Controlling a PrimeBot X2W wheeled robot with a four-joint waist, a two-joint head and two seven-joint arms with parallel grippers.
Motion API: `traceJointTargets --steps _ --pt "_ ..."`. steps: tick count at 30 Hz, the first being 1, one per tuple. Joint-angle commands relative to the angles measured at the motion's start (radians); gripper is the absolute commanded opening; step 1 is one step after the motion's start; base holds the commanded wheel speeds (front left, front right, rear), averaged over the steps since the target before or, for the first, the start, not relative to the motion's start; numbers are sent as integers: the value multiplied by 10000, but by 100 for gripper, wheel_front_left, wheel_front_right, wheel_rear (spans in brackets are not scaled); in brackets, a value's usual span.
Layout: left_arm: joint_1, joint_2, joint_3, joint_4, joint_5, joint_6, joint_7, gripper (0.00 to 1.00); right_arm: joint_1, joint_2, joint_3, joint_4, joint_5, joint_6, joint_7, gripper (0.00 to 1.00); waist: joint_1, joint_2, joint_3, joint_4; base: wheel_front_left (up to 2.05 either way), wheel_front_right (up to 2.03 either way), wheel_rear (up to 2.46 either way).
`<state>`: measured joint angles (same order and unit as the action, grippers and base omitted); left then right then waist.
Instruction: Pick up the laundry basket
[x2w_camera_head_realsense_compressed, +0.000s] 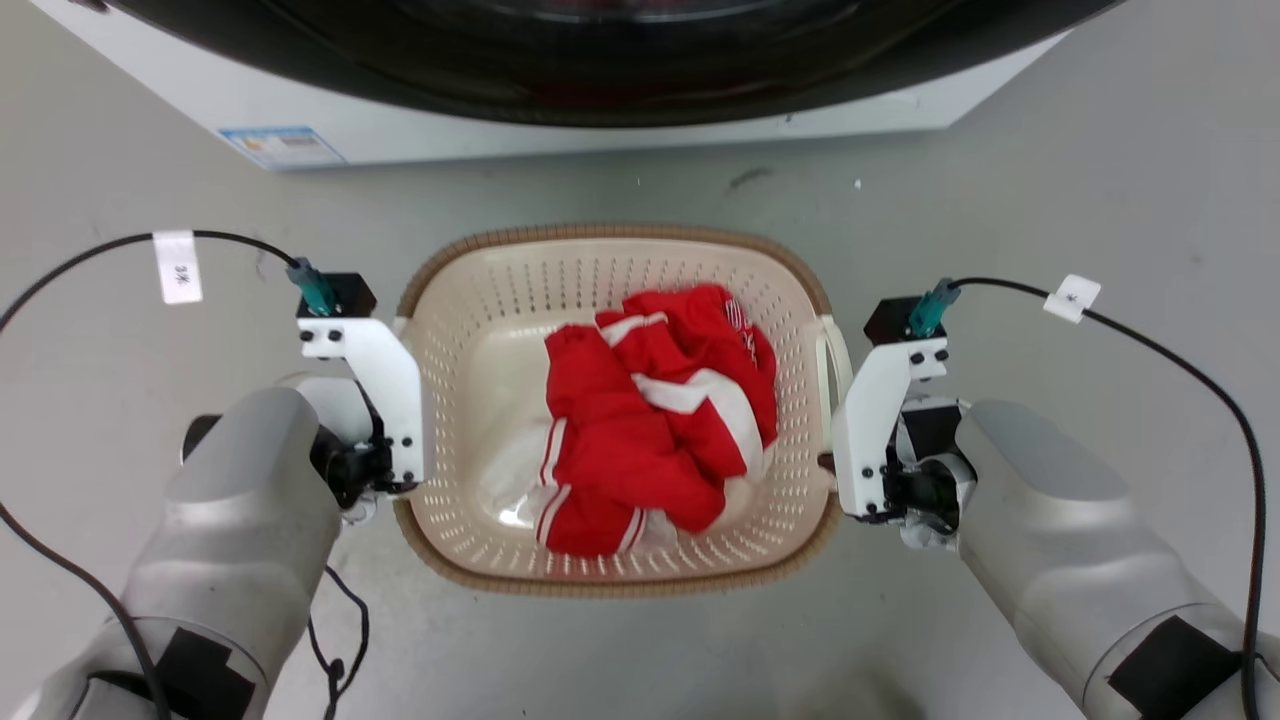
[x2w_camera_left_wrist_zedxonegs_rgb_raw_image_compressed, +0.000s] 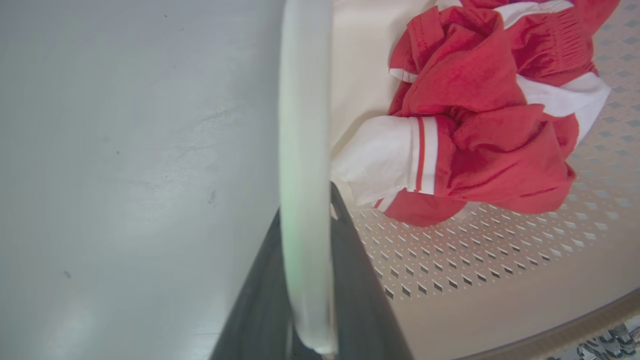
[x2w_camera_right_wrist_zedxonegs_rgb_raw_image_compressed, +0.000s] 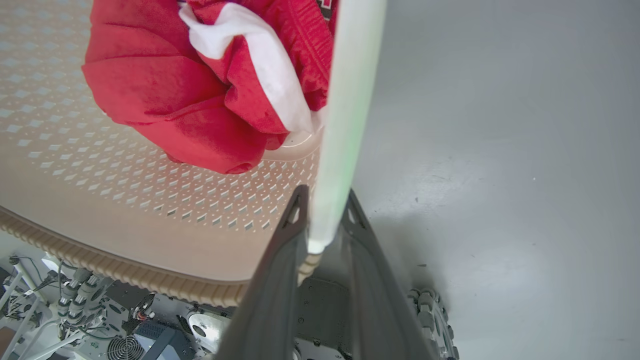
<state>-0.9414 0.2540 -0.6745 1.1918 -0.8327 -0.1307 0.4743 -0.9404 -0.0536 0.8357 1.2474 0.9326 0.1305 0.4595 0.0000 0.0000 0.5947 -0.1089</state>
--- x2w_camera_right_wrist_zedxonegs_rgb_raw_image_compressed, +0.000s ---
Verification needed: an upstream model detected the black box with fan grille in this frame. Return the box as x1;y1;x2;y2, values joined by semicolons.
106;320;195;360

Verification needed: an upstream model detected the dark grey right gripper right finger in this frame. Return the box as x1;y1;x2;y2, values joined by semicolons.
341;189;437;360

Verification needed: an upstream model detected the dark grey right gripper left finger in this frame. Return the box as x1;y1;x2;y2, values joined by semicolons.
214;185;310;360

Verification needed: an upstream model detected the grey roller wheel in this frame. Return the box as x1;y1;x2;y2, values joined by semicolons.
406;287;461;360

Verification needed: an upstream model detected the beige perforated laundry basket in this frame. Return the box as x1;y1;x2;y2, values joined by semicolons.
0;0;388;308

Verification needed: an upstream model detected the white robot wheeled base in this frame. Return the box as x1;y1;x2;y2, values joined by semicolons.
0;244;361;360

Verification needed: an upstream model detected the red and white garment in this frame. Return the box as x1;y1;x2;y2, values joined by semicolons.
81;0;338;175

